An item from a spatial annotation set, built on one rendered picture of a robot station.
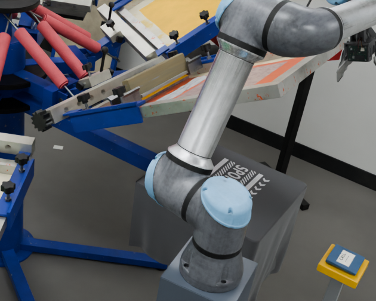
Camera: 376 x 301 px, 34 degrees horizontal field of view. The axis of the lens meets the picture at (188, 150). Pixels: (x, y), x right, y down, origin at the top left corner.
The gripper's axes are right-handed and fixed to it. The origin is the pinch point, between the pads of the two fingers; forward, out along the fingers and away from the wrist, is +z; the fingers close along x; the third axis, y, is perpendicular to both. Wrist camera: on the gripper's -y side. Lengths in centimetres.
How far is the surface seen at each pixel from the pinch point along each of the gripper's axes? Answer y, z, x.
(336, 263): 16, 53, -3
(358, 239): -139, 142, -43
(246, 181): -7, 43, -45
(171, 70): -7, 2, -73
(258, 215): 9, 46, -33
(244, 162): -18, 41, -51
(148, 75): 6, 0, -73
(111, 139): 1, 29, -99
